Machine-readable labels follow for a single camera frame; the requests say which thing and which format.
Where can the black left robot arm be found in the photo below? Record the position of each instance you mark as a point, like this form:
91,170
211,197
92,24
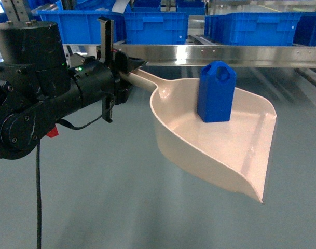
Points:
38,89

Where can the beige plastic dustpan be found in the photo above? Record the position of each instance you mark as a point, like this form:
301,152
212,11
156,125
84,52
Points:
232,155

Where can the blue crate back left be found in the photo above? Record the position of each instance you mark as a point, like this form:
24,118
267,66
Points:
82,26

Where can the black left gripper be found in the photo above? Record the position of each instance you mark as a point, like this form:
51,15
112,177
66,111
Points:
122,63

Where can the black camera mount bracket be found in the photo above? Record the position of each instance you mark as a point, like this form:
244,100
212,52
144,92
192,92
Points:
107,41

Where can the stainless steel shelf rack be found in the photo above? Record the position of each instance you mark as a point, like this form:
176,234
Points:
225,54

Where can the blue crate front right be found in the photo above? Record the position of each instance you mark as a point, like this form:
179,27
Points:
252,29

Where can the blue crate front left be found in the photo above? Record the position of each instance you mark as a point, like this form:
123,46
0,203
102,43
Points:
156,28

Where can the blue plastic part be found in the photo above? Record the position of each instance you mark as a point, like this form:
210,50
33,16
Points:
216,90

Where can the blue crate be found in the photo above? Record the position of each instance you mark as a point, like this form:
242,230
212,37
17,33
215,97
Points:
156,28
82,26
252,29

